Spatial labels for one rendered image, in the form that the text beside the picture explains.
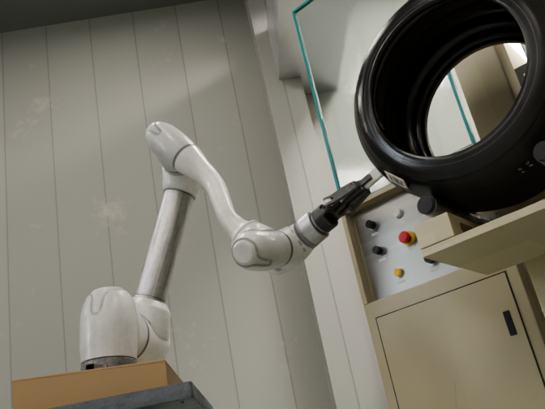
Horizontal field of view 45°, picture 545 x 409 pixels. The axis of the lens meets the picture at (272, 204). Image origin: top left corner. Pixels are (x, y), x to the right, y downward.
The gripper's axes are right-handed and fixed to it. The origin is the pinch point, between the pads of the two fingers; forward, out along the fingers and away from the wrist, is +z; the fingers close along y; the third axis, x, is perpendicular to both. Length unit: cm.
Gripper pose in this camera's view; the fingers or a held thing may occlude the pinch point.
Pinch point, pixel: (373, 176)
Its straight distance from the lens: 174.7
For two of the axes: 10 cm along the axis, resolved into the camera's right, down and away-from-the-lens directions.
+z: 6.7, -6.1, -4.3
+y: 6.5, 1.9, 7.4
